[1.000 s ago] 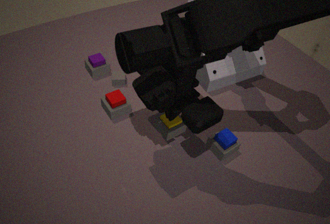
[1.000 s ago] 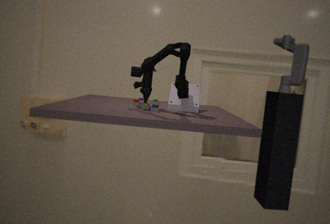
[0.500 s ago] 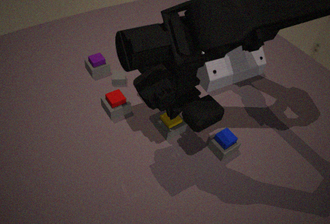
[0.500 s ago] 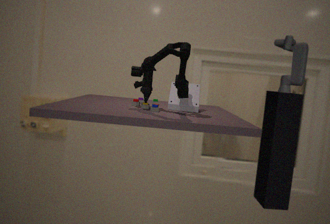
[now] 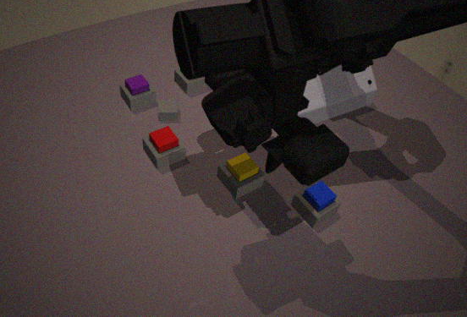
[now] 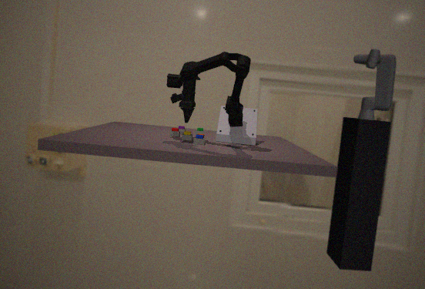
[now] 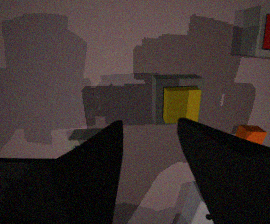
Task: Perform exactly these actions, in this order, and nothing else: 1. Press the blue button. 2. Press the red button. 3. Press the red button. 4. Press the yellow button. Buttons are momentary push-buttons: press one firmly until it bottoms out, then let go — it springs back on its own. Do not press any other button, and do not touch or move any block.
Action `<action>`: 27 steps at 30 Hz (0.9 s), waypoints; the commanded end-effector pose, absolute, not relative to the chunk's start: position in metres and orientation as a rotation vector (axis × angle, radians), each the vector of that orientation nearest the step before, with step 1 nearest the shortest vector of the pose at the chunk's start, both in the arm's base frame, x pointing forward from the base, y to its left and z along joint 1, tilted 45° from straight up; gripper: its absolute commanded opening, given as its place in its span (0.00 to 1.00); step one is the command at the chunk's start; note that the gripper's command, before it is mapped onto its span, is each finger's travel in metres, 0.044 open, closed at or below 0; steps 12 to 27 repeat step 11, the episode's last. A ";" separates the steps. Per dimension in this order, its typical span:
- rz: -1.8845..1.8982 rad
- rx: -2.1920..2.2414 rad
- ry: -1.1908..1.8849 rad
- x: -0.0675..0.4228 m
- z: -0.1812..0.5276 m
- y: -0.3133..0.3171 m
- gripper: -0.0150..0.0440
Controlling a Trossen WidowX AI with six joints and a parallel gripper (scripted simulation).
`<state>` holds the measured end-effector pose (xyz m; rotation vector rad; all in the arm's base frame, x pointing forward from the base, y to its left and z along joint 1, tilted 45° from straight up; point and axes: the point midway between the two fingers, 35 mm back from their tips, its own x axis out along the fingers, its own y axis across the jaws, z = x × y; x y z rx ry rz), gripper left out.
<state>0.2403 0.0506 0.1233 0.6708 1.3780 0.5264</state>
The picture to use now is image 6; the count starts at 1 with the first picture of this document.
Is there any blue button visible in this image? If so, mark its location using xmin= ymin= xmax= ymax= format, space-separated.
xmin=193 ymin=135 xmax=205 ymax=145

